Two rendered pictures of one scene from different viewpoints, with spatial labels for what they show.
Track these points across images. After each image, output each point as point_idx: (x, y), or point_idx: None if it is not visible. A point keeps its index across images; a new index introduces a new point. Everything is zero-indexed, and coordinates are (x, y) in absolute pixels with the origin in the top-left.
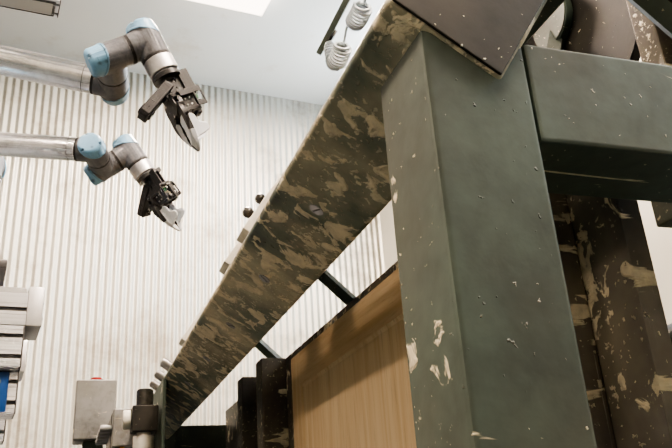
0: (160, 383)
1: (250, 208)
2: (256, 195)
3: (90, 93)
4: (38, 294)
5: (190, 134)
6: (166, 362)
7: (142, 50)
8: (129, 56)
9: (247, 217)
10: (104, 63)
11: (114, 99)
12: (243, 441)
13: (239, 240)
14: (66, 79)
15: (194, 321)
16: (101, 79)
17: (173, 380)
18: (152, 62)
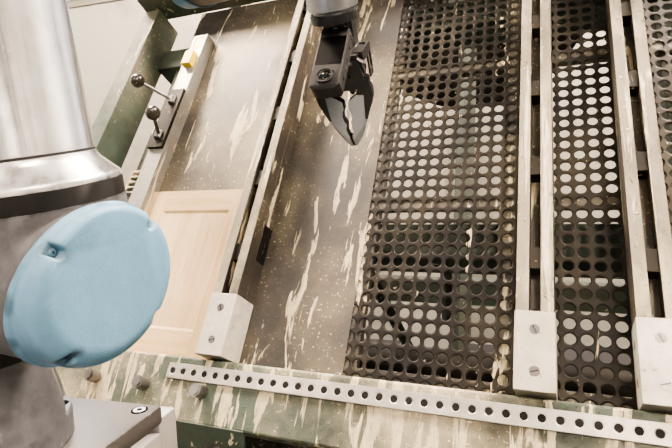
0: (215, 428)
1: (159, 109)
2: (136, 77)
3: None
4: (170, 425)
5: (363, 126)
6: (202, 390)
7: None
8: None
9: (153, 119)
10: None
11: (204, 5)
12: (263, 442)
13: (649, 405)
14: None
15: (228, 328)
16: None
17: (268, 438)
18: None
